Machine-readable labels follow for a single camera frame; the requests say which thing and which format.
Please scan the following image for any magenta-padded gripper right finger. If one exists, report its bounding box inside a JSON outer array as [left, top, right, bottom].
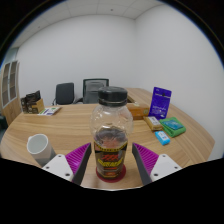
[[132, 143, 183, 186]]

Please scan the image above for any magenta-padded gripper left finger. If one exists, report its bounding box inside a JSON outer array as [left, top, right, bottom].
[[41, 142, 92, 186]]

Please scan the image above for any clear bottle with black cap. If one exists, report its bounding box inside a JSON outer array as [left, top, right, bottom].
[[90, 86, 134, 183]]

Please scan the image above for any small light blue box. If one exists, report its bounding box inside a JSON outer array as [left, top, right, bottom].
[[154, 130, 171, 146]]

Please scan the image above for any white and grey mug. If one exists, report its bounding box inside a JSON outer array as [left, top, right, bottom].
[[26, 133, 57, 168]]

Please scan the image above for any green flat box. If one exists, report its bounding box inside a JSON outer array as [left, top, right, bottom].
[[158, 116, 187, 138]]

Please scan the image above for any small tan box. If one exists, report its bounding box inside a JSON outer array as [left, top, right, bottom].
[[143, 115, 164, 132]]

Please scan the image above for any white and green leaflet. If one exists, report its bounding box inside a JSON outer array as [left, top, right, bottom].
[[37, 106, 62, 117]]

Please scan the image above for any orange wooden box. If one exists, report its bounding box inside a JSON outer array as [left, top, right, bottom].
[[126, 102, 150, 121]]

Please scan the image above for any purple standing card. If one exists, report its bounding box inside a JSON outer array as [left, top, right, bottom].
[[148, 86, 173, 120]]

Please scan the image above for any small dark brown box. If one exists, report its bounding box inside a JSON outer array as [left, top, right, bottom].
[[20, 96, 28, 114]]

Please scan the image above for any black office chair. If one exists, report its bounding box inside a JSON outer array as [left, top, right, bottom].
[[52, 82, 76, 106]]

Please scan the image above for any wooden shelf cabinet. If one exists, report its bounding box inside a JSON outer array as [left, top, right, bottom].
[[0, 60, 23, 126]]

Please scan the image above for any wooden side cabinet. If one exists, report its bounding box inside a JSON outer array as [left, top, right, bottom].
[[124, 87, 155, 105]]

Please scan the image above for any grey mesh office chair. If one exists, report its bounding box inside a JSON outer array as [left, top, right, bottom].
[[73, 78, 110, 105]]

